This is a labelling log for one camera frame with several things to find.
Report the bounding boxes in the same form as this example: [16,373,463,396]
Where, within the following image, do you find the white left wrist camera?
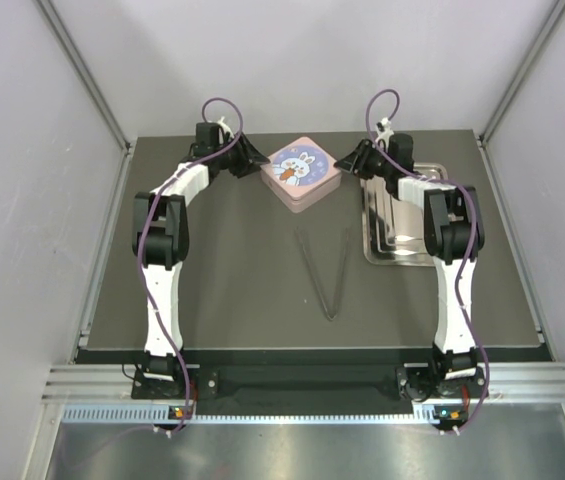
[216,116,235,144]

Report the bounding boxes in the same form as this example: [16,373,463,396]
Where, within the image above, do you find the steel tweezers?
[294,228,351,322]

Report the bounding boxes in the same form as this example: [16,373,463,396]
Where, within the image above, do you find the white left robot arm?
[132,119,269,400]

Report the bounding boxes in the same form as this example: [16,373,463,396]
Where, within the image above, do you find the pink chocolate tin box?
[260,173,341,213]

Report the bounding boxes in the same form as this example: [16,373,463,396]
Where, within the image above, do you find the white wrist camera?
[375,117,394,145]
[216,116,235,144]

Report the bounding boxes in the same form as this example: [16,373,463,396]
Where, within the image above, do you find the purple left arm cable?
[134,97,244,436]

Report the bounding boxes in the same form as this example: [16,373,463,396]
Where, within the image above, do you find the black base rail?
[131,362,493,436]

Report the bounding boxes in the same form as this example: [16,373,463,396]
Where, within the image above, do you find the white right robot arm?
[335,134,490,396]

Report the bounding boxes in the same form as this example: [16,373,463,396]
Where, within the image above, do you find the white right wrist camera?
[375,117,394,145]

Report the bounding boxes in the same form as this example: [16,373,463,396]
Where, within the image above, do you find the steel tray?
[360,177,434,267]

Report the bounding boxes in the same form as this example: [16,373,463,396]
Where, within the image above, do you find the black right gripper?
[333,139,393,181]

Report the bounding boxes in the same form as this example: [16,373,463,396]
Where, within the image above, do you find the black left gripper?
[213,130,269,177]

